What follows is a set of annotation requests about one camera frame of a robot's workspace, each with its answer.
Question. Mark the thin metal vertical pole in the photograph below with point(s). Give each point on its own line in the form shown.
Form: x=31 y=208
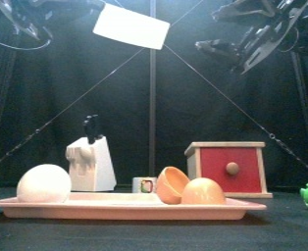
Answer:
x=153 y=114

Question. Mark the red wooden drawer box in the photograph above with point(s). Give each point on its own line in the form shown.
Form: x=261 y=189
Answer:
x=231 y=170

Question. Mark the domed brown egg shell half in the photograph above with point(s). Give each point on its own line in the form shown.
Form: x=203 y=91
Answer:
x=203 y=192

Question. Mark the small white cup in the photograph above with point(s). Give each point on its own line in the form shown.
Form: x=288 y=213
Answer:
x=144 y=185

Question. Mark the white toy knife block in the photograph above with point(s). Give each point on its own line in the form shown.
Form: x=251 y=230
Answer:
x=93 y=173

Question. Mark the white toy egg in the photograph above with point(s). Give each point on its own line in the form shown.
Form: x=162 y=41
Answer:
x=45 y=184

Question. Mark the pink plastic tray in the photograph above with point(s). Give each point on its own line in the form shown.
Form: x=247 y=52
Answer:
x=125 y=209

